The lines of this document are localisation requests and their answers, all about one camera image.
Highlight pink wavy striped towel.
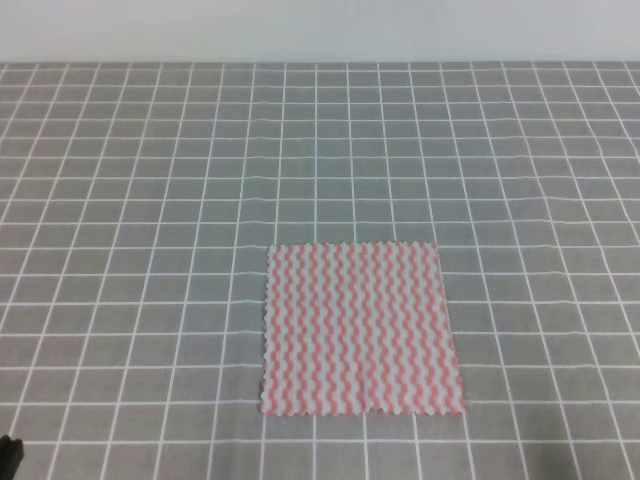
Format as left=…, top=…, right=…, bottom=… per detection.
left=261, top=241, right=465, bottom=416

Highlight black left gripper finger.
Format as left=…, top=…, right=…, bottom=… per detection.
left=0, top=435, right=24, bottom=480

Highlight grey grid tablecloth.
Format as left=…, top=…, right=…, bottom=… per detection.
left=1, top=61, right=639, bottom=479

